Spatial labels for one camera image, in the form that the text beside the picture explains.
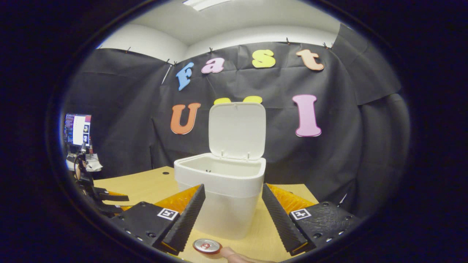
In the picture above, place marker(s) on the red pop can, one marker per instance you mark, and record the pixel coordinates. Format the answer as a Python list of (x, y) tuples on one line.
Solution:
[(207, 246)]

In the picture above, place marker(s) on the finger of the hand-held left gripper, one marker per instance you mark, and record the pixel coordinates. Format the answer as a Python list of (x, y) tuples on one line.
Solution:
[(109, 197), (108, 209)]

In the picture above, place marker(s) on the computer monitor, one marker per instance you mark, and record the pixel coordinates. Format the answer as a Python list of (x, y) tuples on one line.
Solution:
[(77, 129)]

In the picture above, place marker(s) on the wooden desktop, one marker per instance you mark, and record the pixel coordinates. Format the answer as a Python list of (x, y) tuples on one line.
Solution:
[(146, 182)]

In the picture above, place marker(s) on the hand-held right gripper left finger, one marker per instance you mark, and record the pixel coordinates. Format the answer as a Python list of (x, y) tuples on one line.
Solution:
[(184, 219)]

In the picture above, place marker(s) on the white papers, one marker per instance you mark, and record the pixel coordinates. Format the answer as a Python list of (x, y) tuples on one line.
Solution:
[(93, 162)]

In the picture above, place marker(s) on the ceiling light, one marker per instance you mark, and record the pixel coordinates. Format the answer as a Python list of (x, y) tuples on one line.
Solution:
[(204, 4)]

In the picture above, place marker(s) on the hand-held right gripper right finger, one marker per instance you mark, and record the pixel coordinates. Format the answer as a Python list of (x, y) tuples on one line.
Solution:
[(279, 219)]

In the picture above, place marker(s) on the white desktop garbage bin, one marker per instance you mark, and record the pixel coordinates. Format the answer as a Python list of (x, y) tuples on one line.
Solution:
[(226, 212)]

